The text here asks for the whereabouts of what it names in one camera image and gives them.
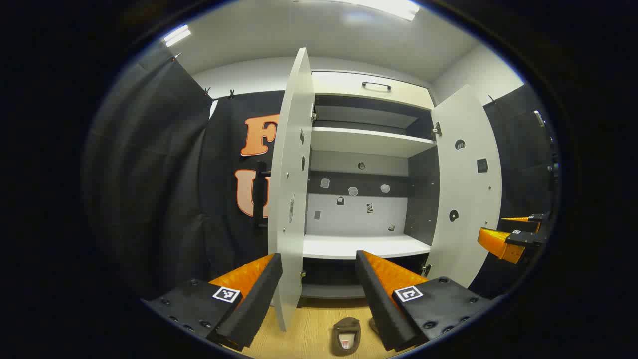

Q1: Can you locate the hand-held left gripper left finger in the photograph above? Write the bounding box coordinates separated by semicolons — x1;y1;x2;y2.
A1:
142;253;283;351

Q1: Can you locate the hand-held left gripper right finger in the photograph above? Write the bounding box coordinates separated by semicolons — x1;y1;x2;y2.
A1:
355;250;499;352

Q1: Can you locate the white shoe cabinet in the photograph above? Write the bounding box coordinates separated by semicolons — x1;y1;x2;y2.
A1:
268;47;502;332

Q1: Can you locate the white cabinet door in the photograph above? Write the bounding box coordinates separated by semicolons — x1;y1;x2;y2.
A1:
426;84;502;289
268;47;316;332

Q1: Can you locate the black backdrop cloth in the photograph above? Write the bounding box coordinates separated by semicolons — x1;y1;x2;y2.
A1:
82;47;286;300
469;85;561;300

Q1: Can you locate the ceiling light panel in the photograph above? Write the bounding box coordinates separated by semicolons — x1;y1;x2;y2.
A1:
163;25;191;48
294;0;420;21

